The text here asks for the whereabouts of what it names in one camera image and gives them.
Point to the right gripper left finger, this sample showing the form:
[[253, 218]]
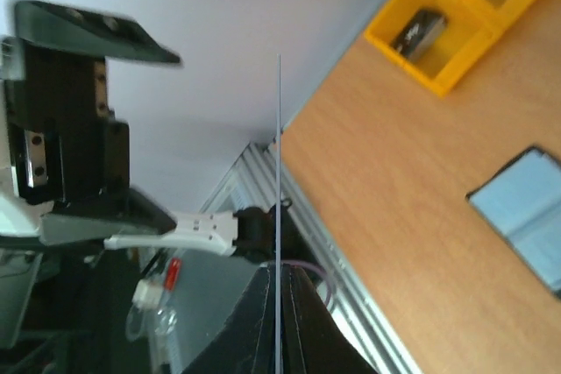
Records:
[[245, 345]]

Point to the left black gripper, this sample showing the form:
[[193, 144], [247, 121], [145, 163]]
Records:
[[65, 143]]

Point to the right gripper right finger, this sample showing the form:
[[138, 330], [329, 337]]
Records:
[[312, 343]]

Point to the black card holder wallet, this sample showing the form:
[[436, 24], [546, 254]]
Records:
[[521, 202]]

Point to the dark VIP card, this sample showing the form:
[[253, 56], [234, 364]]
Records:
[[419, 34]]

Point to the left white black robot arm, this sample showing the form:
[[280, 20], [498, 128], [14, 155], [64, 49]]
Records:
[[248, 233]]

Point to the yellow bin near left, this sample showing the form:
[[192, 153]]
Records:
[[464, 41]]

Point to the aluminium rail frame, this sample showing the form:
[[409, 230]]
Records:
[[251, 181]]

